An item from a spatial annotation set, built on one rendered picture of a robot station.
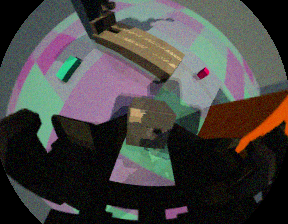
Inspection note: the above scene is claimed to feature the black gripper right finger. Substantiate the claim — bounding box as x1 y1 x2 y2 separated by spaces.
167 123 240 185

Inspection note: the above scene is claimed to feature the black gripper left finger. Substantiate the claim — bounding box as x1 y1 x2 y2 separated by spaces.
52 113 128 180

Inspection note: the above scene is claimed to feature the green rectangular block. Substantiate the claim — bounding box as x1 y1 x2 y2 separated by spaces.
56 55 80 83

